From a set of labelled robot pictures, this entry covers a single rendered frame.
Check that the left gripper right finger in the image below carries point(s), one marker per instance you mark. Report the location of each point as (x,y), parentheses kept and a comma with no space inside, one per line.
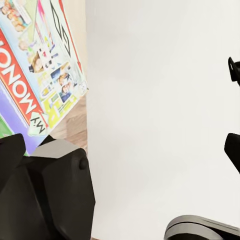
(232,149)

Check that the bed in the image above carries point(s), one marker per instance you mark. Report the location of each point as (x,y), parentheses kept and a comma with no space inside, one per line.
(76,12)

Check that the board game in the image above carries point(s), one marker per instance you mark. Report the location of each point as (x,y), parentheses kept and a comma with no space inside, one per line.
(41,75)

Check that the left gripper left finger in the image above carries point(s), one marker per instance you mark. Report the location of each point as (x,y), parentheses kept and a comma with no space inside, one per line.
(12,149)

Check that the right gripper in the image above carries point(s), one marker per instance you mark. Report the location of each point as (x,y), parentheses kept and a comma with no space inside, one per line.
(234,72)

